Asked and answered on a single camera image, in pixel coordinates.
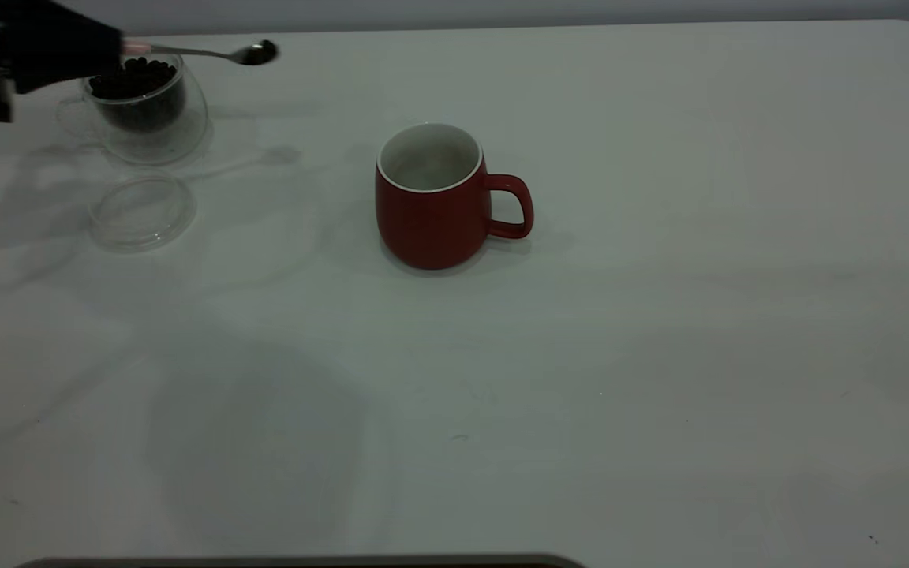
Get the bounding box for red ceramic mug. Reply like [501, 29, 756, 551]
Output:
[376, 122, 536, 271]

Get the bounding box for clear glass handled cup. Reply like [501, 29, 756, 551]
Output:
[56, 54, 209, 166]

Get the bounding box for pink handled metal spoon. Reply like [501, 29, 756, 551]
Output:
[122, 39, 279, 66]

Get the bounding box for dark coffee beans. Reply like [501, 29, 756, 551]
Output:
[89, 58, 187, 133]

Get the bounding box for clear glass round dish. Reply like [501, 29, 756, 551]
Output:
[89, 172, 197, 253]

